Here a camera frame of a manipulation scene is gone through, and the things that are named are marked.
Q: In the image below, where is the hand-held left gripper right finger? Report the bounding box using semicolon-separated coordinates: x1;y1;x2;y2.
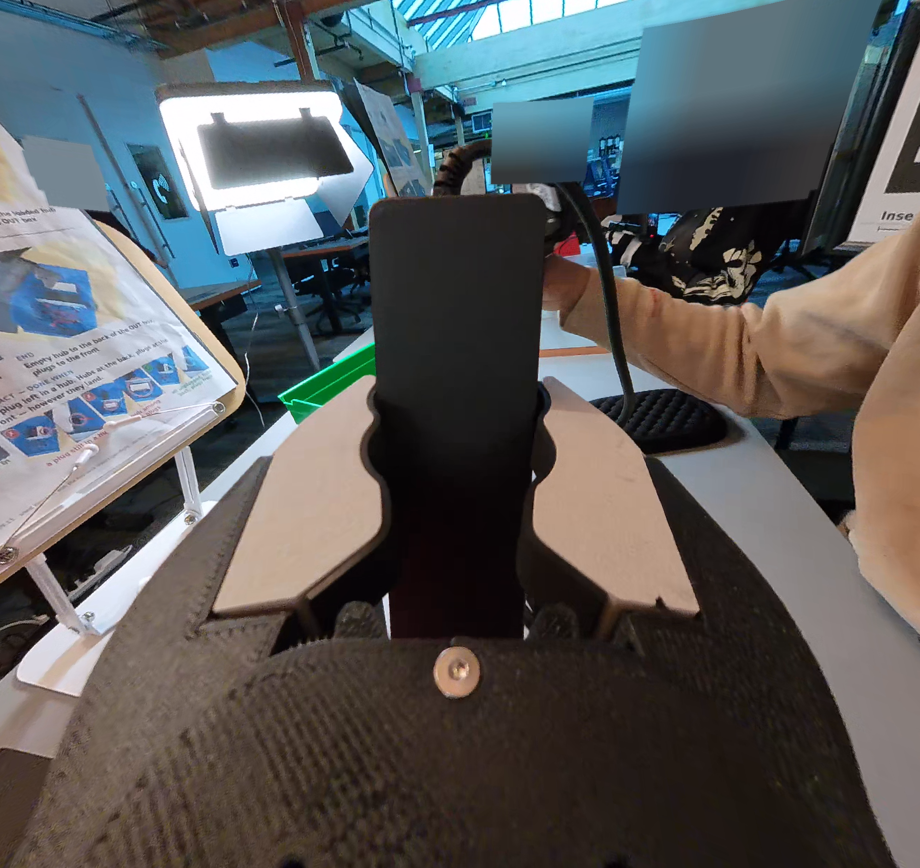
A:
516;376;701;640

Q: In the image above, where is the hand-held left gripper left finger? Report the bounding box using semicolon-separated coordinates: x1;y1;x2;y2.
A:
212;376;395;642

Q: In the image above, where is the green plastic bin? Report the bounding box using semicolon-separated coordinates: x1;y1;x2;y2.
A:
278;342;378;425

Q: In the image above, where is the black seven-port usb hub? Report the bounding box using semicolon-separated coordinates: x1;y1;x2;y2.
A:
368;192;547;640

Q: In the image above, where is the person's right forearm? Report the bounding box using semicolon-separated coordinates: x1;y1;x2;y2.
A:
561;217;920;419

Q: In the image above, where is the person's right hand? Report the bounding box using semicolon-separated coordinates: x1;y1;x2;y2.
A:
542;253;612;314

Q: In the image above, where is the black wrist rest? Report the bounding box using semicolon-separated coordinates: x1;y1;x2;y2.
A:
589;388;728;456

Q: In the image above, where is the instruction sheet on white stand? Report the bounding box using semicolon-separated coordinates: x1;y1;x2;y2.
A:
0;127;249;700

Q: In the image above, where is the printed instruction sheet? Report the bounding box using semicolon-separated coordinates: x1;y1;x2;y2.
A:
0;127;238;545

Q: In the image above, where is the white led light panel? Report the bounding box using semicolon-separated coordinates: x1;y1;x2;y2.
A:
156;81;376;373

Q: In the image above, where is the white printed sign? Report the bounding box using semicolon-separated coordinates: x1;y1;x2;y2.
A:
847;41;920;245

